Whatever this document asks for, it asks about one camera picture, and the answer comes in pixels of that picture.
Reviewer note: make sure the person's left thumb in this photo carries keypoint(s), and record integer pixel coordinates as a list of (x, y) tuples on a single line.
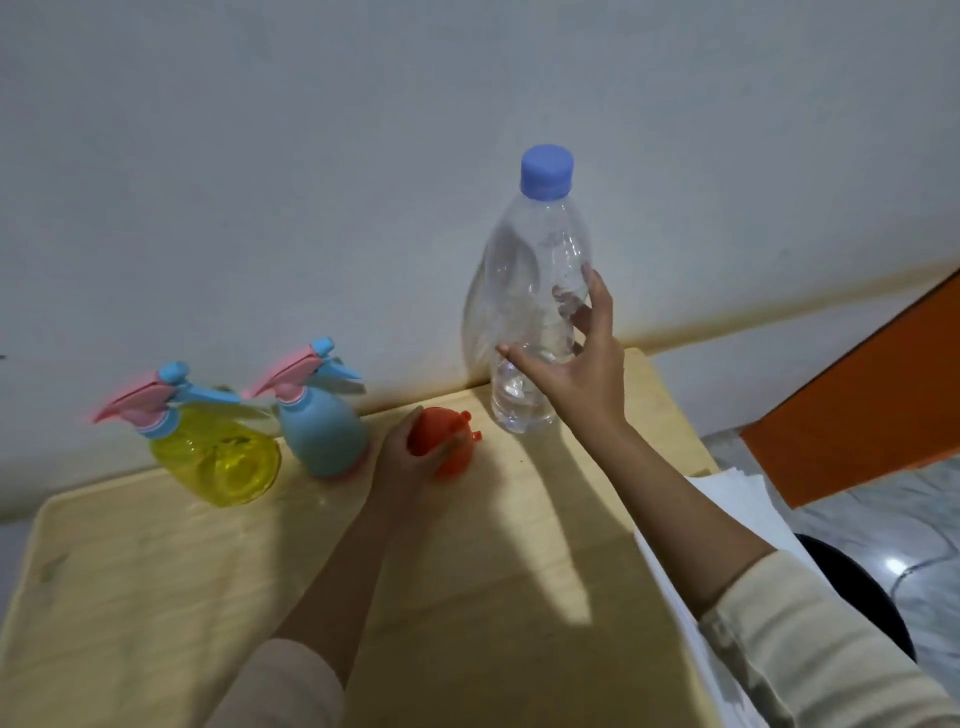
[(409, 431)]

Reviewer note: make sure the black round stool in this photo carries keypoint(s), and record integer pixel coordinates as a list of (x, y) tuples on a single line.
[(862, 592)]

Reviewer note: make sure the yellow spray bottle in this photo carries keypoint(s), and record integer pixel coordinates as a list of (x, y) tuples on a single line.
[(214, 450)]

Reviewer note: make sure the person's left forearm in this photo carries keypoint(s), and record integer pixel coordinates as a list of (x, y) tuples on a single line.
[(315, 600)]

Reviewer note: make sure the person's left hand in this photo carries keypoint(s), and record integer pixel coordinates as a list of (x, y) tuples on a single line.
[(400, 469)]

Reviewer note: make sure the orange plastic funnel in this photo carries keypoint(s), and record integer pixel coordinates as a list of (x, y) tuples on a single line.
[(442, 439)]

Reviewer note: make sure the blue spray bottle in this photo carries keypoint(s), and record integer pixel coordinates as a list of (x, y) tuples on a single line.
[(322, 427)]

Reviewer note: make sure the person's right hand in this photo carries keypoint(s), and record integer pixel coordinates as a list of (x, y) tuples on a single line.
[(589, 375)]

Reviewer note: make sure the orange board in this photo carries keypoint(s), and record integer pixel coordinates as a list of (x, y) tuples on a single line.
[(870, 397)]

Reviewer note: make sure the white paper sheets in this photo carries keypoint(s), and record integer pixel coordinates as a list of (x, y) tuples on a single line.
[(731, 510)]

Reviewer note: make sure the person's right thumb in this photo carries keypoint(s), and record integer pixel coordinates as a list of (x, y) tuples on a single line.
[(529, 361)]

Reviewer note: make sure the clear plastic water bottle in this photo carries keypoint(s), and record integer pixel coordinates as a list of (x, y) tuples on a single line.
[(529, 296)]

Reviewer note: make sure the person's right forearm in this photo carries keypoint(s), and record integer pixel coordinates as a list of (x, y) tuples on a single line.
[(720, 585)]

